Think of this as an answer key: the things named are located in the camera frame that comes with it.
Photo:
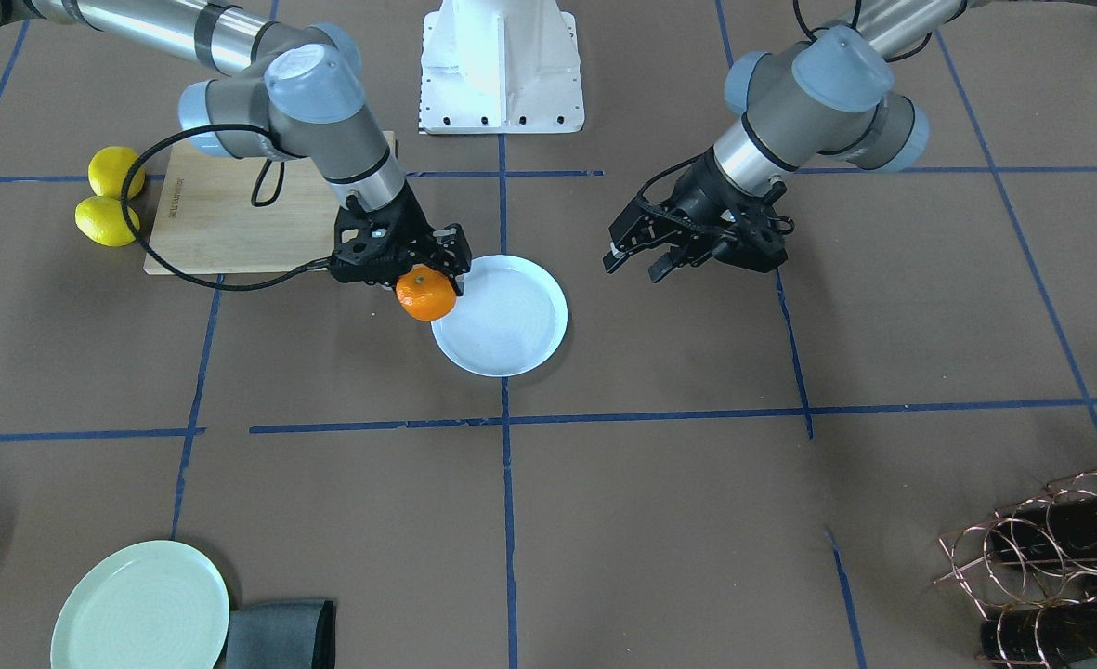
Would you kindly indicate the dark wine bottle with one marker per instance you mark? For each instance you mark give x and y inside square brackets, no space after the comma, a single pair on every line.
[1061,636]
[1048,533]

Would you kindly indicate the light blue plate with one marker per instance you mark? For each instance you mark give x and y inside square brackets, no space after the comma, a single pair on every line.
[512,317]

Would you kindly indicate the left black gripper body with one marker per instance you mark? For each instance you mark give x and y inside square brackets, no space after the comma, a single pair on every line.
[698,195]

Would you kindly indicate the light green plate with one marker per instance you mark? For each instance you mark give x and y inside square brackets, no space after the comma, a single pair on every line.
[156,604]

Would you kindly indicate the dark wine bottle middle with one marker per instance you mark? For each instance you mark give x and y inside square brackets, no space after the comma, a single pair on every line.
[1048,533]

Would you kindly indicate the dark grey folded cloth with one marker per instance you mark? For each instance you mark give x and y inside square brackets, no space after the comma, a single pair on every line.
[283,634]

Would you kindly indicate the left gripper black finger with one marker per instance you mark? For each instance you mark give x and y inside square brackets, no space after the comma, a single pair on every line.
[635,231]
[690,253]

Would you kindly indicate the orange fruit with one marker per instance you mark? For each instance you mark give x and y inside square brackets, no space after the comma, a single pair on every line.
[425,294]

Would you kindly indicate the yellow lemon one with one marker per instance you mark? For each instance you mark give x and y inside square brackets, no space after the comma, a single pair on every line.
[101,219]
[107,170]

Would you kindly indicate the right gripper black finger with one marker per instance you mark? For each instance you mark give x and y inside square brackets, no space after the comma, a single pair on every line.
[452,255]

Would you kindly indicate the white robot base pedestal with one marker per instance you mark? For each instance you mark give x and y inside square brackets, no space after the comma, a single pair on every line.
[492,67]

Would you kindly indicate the copper wire bottle rack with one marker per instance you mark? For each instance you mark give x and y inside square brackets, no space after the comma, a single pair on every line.
[1030,570]

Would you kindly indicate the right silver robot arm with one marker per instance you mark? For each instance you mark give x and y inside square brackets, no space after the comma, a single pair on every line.
[285,94]

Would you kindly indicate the dark wine bottle lower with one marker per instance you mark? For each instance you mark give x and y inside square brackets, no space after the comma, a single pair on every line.
[1061,636]

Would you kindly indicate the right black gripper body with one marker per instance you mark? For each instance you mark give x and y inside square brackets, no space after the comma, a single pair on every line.
[406,220]

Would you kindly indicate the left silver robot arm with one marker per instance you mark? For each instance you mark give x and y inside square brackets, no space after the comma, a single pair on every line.
[831,94]

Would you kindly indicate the wooden cutting board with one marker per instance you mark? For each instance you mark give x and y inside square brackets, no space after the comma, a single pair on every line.
[206,222]

